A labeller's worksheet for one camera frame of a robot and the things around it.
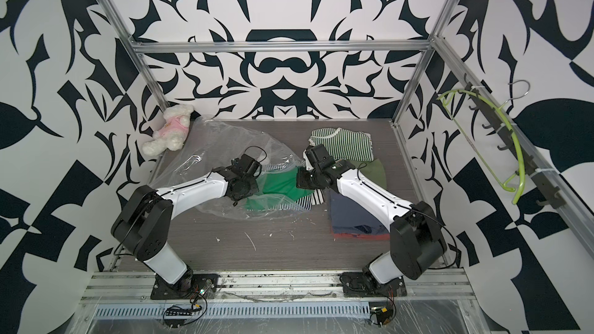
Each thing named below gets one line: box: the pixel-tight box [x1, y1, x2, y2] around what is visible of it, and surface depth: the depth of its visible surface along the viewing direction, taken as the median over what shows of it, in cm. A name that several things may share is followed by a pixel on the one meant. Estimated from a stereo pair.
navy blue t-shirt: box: [329, 190, 390, 235], surface depth 84 cm
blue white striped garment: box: [270, 188, 326, 211], surface depth 93 cm
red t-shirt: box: [331, 228, 391, 241], surface depth 85 cm
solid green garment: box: [245, 167, 315, 212], surface depth 89 cm
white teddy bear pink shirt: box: [142, 103, 195, 157], surface depth 108 cm
